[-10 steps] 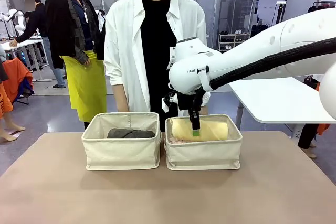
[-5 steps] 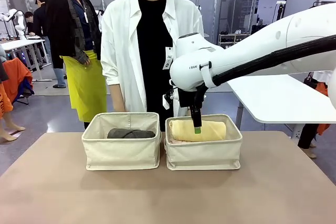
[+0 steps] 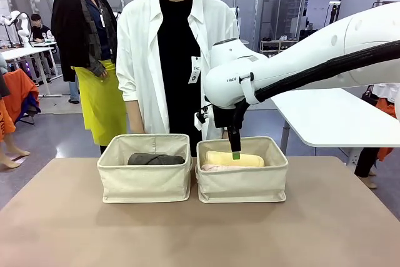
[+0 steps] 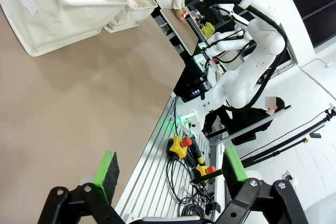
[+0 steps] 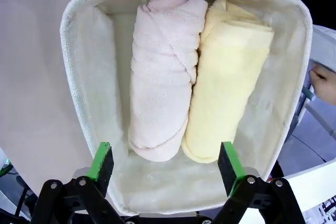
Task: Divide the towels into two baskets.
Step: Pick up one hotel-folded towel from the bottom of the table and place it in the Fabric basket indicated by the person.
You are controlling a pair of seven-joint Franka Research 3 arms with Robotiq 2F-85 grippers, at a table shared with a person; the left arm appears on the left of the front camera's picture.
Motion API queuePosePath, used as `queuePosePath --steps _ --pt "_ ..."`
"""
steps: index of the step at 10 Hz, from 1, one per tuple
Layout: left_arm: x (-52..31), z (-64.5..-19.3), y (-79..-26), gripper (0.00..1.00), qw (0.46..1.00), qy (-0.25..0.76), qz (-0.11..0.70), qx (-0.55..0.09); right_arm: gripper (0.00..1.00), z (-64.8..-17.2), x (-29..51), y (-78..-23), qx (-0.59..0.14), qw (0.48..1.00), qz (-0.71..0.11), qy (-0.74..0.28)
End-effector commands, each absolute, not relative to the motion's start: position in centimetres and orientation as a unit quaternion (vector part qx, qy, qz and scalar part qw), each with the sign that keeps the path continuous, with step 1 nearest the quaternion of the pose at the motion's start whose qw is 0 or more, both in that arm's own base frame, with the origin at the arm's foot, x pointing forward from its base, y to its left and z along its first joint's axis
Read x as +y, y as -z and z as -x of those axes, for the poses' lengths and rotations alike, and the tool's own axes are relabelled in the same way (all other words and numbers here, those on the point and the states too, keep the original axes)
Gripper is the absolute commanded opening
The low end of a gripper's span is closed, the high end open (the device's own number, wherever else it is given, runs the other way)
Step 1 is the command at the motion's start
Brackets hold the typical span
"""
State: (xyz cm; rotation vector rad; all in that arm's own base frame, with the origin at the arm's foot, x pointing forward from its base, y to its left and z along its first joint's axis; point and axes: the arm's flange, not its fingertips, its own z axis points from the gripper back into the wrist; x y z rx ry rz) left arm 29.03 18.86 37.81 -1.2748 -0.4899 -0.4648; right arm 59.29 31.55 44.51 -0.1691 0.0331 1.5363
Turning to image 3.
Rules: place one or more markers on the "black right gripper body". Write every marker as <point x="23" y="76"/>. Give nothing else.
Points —
<point x="225" y="117"/>

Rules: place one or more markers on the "black camera tripod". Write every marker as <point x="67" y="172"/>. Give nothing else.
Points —
<point x="332" y="13"/>

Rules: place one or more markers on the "person in yellow apron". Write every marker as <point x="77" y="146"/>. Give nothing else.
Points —
<point x="100" y="98"/>

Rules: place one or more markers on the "white shoe rack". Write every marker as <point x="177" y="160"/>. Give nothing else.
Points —
<point x="275" y="45"/>

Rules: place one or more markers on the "white desk with legs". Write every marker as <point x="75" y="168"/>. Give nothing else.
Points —
<point x="22" y="52"/>

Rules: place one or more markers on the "seated person in varsity jacket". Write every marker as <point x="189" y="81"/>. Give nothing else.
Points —
<point x="40" y="31"/>

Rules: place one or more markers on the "white paper name tag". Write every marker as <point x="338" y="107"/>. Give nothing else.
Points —
<point x="194" y="71"/>

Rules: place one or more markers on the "orange cloth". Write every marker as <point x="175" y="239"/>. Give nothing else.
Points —
<point x="20" y="92"/>

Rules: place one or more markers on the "person's right forearm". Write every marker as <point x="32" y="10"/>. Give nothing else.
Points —
<point x="136" y="117"/>

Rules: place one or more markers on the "small white background robot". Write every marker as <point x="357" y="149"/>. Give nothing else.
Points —
<point x="17" y="24"/>

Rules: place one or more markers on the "large white table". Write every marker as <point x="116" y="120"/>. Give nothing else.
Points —
<point x="328" y="120"/>

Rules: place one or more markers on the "beige fabric basket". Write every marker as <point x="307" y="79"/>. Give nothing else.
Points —
<point x="240" y="182"/>
<point x="143" y="182"/>

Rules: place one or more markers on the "grey towel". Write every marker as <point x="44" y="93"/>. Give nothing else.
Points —
<point x="156" y="159"/>

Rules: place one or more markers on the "yellow towel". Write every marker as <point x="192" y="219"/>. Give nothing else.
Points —
<point x="225" y="159"/>

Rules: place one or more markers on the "black case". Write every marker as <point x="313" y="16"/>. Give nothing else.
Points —
<point x="307" y="34"/>

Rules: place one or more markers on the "person in white shirt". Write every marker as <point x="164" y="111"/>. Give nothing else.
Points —
<point x="140" y="60"/>

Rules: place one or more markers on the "pink towel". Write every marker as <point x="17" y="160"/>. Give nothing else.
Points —
<point x="215" y="168"/>

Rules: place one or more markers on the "mannequin feet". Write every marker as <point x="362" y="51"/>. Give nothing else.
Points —
<point x="14" y="154"/>

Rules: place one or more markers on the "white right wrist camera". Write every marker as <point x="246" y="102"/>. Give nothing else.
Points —
<point x="200" y="118"/>

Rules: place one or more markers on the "figure in white coat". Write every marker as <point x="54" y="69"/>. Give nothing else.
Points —
<point x="365" y="164"/>

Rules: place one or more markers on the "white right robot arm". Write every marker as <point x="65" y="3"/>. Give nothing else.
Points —
<point x="297" y="57"/>

